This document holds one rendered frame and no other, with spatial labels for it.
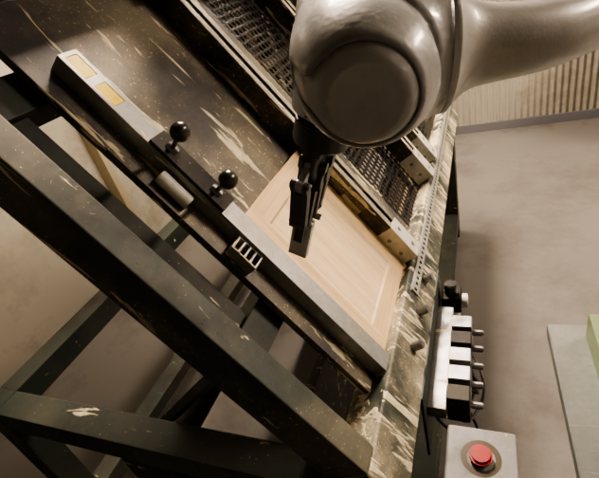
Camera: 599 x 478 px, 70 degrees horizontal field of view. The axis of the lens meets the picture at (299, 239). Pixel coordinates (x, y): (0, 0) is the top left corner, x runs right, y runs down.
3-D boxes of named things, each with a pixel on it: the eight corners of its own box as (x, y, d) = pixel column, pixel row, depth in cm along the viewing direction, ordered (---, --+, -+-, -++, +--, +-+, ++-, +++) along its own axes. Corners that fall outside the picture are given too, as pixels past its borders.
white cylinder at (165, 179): (152, 183, 86) (182, 211, 88) (158, 174, 84) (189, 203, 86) (160, 175, 88) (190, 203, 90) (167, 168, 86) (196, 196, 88)
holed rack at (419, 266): (416, 296, 124) (418, 295, 124) (409, 289, 123) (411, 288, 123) (450, 104, 249) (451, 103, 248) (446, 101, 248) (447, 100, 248)
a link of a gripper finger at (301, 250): (314, 222, 64) (312, 225, 64) (306, 256, 69) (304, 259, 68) (296, 215, 65) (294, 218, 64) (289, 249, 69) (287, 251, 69)
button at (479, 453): (493, 472, 75) (493, 466, 74) (468, 468, 76) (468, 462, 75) (493, 451, 78) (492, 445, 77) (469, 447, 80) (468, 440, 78)
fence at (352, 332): (373, 375, 103) (386, 371, 101) (50, 69, 82) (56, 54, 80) (377, 358, 107) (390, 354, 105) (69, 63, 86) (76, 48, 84)
